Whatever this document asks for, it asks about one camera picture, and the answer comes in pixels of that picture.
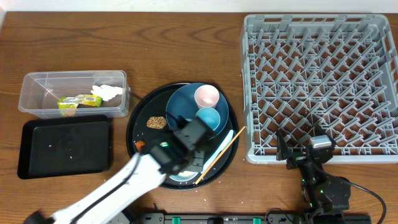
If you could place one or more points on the grey dishwasher rack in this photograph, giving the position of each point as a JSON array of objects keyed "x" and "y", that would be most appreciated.
[{"x": 338, "y": 71}]

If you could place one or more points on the black rectangular tray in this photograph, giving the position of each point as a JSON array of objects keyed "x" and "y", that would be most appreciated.
[{"x": 64, "y": 146}]

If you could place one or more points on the dark blue plate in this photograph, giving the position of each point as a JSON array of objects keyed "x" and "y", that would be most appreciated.
[{"x": 182, "y": 103}]

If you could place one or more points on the light blue bowl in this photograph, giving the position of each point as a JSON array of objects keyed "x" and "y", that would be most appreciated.
[{"x": 183, "y": 176}]

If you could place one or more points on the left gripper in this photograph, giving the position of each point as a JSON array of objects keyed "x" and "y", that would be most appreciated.
[{"x": 200, "y": 168}]

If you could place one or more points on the pink cup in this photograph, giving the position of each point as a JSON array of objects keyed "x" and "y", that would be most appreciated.
[{"x": 206, "y": 96}]

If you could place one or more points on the clear plastic bin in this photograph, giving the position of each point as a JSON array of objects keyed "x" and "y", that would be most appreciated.
[{"x": 42, "y": 90}]

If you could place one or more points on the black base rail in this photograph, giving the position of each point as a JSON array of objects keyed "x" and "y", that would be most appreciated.
[{"x": 271, "y": 217}]

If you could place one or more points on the white tissue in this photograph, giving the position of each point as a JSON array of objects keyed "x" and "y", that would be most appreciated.
[{"x": 106, "y": 92}]

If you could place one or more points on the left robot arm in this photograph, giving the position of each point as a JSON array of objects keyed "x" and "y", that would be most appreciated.
[{"x": 163, "y": 154}]

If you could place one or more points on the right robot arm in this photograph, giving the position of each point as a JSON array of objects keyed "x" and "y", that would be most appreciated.
[{"x": 327, "y": 195}]

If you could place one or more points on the light blue cup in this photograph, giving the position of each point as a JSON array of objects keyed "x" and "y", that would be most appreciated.
[{"x": 209, "y": 116}]

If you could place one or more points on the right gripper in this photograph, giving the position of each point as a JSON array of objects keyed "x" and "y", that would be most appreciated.
[{"x": 283, "y": 154}]

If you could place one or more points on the yellow green snack wrapper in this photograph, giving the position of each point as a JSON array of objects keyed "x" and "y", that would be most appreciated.
[{"x": 69, "y": 105}]

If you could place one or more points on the wooden chopstick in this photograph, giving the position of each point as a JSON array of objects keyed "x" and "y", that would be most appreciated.
[{"x": 218, "y": 156}]

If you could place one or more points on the orange carrot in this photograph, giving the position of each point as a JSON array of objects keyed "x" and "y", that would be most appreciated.
[{"x": 140, "y": 145}]

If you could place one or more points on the round black serving tray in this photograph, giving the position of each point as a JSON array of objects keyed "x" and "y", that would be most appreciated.
[{"x": 154, "y": 104}]

